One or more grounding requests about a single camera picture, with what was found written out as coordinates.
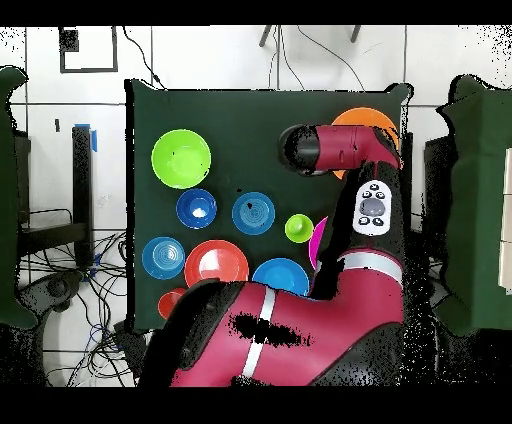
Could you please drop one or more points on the large light orange bowl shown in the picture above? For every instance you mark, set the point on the large light orange bowl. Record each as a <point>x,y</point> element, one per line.
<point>364,116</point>

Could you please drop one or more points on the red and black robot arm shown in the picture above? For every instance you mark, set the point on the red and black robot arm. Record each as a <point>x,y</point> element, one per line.
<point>340,312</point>

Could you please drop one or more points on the small light blue bowl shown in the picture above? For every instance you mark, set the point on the small light blue bowl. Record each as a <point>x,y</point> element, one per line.
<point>253,216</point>
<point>163,258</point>

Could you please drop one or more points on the light green cup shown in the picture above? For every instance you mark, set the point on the light green cup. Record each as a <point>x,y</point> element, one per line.
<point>298,228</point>

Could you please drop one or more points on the shallow red-orange bowl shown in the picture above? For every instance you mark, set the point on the shallow red-orange bowl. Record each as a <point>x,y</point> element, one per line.
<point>216,260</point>

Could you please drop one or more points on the medium blue bowl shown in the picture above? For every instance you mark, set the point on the medium blue bowl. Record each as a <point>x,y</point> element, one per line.
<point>280,274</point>

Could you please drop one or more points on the large pink bowl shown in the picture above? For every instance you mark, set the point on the large pink bowl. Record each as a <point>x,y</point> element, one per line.
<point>316,244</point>

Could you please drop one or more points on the small dark blue bowl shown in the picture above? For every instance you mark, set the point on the small dark blue bowl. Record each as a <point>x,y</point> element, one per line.
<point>188,200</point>

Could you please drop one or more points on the dark green tablecloth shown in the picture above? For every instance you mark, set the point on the dark green tablecloth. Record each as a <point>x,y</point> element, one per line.
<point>248,140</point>

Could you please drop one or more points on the light green bowl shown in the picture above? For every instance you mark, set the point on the light green bowl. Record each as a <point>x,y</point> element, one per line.
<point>180,158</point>

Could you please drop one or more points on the red-orange cup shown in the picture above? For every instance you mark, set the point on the red-orange cup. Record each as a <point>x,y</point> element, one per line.
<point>166,304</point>

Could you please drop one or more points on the grey tripod legs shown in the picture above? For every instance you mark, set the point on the grey tripod legs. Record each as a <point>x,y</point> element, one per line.
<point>266,36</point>

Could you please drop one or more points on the black power strip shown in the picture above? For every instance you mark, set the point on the black power strip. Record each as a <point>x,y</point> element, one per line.
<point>128,340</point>

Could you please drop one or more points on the green cloth covered table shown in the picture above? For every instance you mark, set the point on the green cloth covered table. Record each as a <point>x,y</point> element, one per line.
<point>8,200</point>
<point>468,200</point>

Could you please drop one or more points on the black chair base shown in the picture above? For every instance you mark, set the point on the black chair base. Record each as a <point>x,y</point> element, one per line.
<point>56,288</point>

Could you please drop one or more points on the beige box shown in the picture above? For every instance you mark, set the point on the beige box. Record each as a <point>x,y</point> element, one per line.
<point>507,240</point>

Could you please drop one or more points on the black bench frame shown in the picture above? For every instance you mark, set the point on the black bench frame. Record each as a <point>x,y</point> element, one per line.
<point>82,180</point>

